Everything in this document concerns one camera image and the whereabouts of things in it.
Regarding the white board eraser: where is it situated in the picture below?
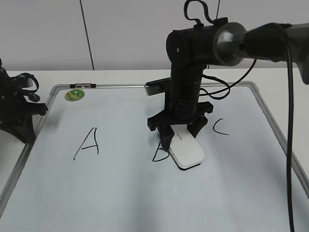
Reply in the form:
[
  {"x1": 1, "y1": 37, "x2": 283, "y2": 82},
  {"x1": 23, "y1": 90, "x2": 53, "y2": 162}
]
[{"x1": 156, "y1": 125, "x2": 206, "y2": 172}]

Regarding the white board with grey frame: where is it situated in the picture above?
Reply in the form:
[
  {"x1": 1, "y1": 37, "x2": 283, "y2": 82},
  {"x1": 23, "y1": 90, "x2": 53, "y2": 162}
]
[{"x1": 0, "y1": 81, "x2": 309, "y2": 232}]

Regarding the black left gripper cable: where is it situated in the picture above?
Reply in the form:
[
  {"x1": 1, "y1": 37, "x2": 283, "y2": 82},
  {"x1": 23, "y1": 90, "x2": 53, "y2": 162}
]
[{"x1": 14, "y1": 73, "x2": 41, "y2": 103}]

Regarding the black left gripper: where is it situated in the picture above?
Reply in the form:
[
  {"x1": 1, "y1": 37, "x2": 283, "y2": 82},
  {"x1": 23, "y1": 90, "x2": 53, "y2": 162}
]
[{"x1": 0, "y1": 67, "x2": 48, "y2": 144}]

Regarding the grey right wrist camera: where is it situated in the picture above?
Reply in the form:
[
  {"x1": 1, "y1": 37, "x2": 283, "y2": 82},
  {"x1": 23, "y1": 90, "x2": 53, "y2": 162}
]
[{"x1": 144, "y1": 78, "x2": 170, "y2": 96}]

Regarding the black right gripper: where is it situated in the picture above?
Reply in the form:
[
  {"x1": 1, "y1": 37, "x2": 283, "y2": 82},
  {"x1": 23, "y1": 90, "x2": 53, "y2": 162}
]
[{"x1": 147, "y1": 90, "x2": 213, "y2": 151}]

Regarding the black clip on board frame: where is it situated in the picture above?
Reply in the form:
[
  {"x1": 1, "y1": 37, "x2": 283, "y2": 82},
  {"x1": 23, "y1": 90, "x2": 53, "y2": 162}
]
[{"x1": 70, "y1": 83, "x2": 97, "y2": 89}]

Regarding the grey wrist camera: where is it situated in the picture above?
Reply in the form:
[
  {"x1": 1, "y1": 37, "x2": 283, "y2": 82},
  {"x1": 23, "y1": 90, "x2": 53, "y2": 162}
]
[
  {"x1": 23, "y1": 78, "x2": 33, "y2": 88},
  {"x1": 144, "y1": 78, "x2": 170, "y2": 96}
]

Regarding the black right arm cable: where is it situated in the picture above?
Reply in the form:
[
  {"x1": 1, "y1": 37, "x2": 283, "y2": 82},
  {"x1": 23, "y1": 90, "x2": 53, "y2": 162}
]
[{"x1": 184, "y1": 0, "x2": 295, "y2": 232}]

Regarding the green round magnet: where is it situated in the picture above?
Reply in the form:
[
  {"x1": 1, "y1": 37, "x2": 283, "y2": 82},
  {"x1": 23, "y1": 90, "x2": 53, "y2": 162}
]
[{"x1": 65, "y1": 89, "x2": 85, "y2": 102}]

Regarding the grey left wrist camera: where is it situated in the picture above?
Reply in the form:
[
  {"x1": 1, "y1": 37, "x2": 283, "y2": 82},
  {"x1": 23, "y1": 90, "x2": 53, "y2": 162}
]
[{"x1": 23, "y1": 78, "x2": 33, "y2": 88}]

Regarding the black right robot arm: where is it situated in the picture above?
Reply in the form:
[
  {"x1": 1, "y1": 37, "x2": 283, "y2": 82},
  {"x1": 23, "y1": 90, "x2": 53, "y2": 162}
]
[{"x1": 145, "y1": 18, "x2": 309, "y2": 150}]

